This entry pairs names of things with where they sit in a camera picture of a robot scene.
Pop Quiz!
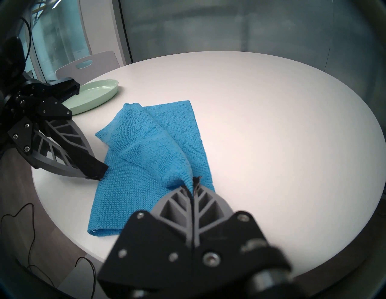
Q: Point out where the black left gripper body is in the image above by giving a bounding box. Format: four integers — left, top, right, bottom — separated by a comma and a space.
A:
0, 78, 80, 130

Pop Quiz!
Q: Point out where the white chair with metal legs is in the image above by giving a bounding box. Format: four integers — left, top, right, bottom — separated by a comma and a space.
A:
55, 51, 121, 82

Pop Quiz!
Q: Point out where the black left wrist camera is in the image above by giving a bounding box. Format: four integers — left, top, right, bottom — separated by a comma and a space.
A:
0, 36, 26, 88

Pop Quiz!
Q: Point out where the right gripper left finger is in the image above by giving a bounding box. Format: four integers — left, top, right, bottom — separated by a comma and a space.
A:
98, 186, 196, 290

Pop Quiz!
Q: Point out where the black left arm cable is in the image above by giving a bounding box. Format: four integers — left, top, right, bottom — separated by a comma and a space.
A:
18, 17, 34, 62

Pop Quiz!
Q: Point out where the pale green plate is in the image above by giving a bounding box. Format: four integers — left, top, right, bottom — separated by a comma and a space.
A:
62, 79, 119, 115

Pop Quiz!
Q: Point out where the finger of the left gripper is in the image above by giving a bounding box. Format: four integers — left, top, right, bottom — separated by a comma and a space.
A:
8, 118, 100, 180
38, 96, 109, 178

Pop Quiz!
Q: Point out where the black floor cable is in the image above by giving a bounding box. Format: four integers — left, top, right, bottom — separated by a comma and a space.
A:
0, 203, 97, 299

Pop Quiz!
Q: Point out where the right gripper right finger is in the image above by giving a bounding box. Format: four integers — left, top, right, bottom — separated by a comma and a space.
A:
193, 178, 290, 272

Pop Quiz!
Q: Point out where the blue microfibre napkin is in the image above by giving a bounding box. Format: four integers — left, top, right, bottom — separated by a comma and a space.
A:
87, 101, 215, 237

